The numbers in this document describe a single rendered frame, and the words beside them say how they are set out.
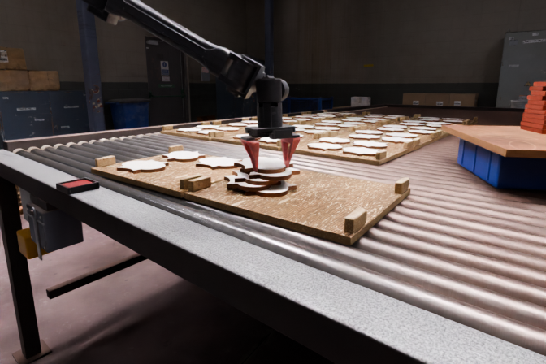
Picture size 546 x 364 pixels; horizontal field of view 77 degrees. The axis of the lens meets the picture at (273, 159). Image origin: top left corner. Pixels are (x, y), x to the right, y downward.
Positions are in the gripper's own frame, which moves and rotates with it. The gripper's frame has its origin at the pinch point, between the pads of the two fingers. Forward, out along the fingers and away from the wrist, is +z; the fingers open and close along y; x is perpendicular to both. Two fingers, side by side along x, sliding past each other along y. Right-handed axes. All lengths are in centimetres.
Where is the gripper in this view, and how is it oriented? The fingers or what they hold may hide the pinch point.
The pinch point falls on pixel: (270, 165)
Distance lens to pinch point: 80.7
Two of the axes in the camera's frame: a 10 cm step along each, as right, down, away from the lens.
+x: 4.2, 1.7, -8.9
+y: -9.1, 1.1, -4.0
